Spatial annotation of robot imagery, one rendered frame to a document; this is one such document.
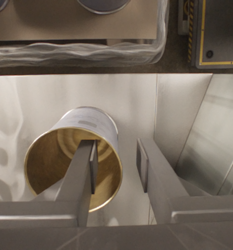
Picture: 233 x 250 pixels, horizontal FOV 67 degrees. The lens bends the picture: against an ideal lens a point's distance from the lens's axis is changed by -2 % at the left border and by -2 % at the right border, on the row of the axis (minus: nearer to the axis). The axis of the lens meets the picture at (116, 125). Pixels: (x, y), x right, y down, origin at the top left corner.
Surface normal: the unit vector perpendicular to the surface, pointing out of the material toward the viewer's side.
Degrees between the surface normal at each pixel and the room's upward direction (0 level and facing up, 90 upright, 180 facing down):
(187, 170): 90
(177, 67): 0
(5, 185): 0
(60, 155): 90
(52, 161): 90
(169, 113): 0
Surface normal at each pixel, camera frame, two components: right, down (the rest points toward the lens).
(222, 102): -0.96, -0.25
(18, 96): 0.04, 0.27
